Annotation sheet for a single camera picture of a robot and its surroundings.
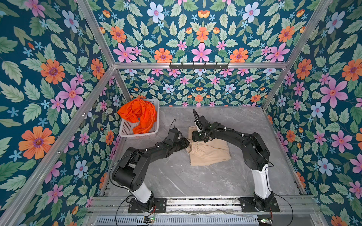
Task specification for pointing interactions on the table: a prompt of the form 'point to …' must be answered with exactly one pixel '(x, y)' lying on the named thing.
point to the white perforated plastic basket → (127, 126)
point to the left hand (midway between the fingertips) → (190, 140)
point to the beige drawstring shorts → (210, 152)
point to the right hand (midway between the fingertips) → (195, 136)
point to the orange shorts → (139, 110)
